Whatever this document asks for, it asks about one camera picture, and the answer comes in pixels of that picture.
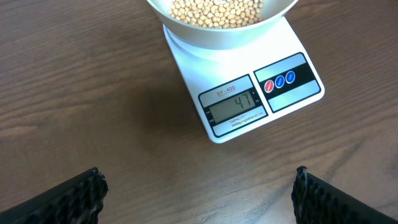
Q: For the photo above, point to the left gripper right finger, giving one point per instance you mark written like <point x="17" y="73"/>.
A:
<point x="316" y="201"/>

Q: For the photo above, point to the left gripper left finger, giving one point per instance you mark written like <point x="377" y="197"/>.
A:
<point x="77" y="200"/>

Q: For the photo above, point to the white digital kitchen scale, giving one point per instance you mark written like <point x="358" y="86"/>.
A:
<point x="238" y="90"/>

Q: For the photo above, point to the soybeans in bowl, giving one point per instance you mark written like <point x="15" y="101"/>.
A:
<point x="217" y="14"/>

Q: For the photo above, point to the white ceramic bowl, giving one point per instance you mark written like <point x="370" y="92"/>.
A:
<point x="221" y="39"/>

